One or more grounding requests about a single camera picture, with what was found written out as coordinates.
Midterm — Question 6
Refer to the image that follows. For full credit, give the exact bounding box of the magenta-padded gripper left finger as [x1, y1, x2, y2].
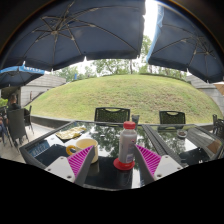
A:
[44, 144, 96, 188]

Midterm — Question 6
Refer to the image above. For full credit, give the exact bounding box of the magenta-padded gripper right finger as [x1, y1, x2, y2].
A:
[133, 143, 184, 186]

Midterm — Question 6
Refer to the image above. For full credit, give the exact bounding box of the clear red-capped drink bottle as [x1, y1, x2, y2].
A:
[117, 120, 138, 165]

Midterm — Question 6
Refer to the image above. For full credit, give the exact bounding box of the yellow snack packet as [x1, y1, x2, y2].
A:
[54, 125, 88, 141]

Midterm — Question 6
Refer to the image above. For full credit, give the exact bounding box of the flat round red coaster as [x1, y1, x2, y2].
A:
[112, 157, 136, 172]

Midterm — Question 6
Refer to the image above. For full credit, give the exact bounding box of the dark green mesh chair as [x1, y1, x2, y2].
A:
[158, 110, 187, 125]
[93, 106, 131, 124]

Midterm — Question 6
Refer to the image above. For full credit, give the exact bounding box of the dark wicker chair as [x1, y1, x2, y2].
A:
[212, 114, 224, 139]
[23, 104, 34, 134]
[6, 108, 30, 148]

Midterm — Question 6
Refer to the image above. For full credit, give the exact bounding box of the grey roofed building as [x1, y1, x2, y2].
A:
[19, 73, 67, 107]

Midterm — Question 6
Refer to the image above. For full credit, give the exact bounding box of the person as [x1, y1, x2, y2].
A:
[6, 94, 23, 113]

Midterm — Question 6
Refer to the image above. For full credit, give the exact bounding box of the navy umbrella with light-blue trim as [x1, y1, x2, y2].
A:
[0, 64, 46, 89]

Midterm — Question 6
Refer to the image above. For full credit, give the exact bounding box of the large navy patio umbrella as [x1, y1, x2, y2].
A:
[0, 0, 147, 72]

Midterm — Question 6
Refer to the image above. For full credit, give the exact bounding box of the cream cup with yellow handle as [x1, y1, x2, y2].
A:
[65, 137, 100, 165]

